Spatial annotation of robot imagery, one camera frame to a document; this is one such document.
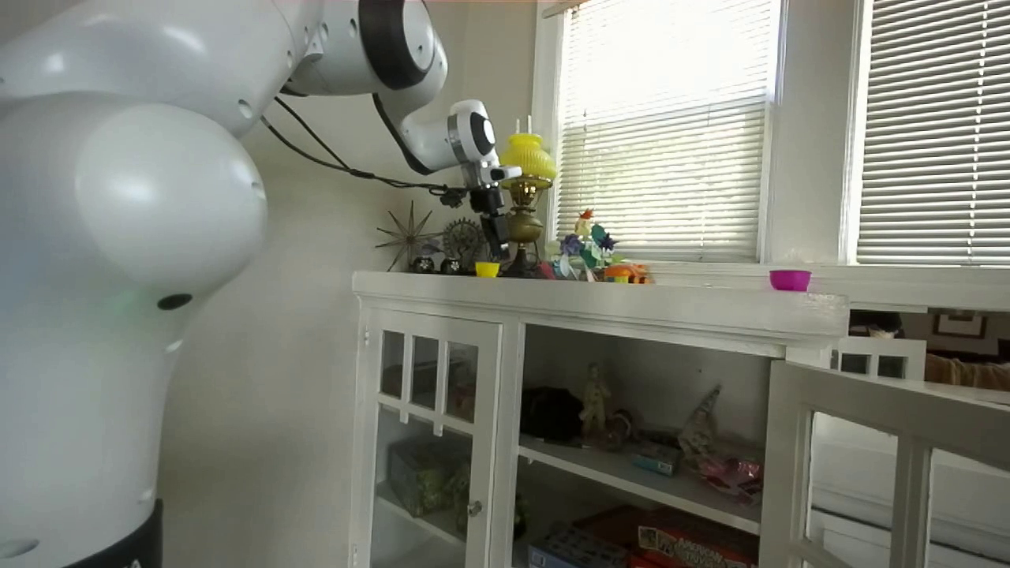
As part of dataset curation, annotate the blue board game box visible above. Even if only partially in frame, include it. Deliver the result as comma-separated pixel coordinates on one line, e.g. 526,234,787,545
526,525,634,568

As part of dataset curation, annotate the spiky star ornament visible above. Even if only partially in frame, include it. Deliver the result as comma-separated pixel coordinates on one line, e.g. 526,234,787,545
373,202,440,276

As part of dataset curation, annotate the brass lamp with yellow shade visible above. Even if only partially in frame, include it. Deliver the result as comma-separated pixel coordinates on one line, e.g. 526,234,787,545
496,129,560,280

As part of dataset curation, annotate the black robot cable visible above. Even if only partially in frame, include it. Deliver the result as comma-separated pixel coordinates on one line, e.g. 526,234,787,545
259,90,471,199

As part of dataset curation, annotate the red board game box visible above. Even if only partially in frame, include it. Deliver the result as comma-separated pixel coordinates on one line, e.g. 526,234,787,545
634,508,765,568

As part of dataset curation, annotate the white glass-pane cabinet door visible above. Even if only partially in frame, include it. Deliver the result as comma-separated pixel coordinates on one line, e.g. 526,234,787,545
758,332,1010,568

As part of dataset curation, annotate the small orange toy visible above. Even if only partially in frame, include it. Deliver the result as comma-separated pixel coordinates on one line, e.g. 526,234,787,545
604,262,657,288

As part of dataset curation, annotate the small pink bowl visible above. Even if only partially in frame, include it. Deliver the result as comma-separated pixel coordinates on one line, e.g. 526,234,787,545
768,269,815,298

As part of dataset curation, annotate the small tan figurine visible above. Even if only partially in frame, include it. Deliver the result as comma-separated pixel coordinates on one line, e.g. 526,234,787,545
579,360,617,443

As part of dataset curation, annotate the colourful toy figure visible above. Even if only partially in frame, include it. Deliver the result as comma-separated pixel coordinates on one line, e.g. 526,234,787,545
551,205,623,283

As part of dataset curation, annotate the white window blind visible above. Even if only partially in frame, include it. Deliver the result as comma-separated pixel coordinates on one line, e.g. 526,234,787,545
553,0,787,262
856,0,1010,269

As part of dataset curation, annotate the black object on shelf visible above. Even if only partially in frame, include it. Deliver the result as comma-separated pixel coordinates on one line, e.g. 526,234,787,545
519,384,588,444

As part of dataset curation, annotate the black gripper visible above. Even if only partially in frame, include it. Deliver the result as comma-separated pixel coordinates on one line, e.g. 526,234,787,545
468,180,516,265

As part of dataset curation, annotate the round dark ornament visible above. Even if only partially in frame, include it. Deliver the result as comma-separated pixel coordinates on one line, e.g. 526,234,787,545
440,215,492,269

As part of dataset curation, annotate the white cabinet with shelves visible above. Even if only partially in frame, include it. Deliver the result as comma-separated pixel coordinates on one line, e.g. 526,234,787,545
346,269,860,568

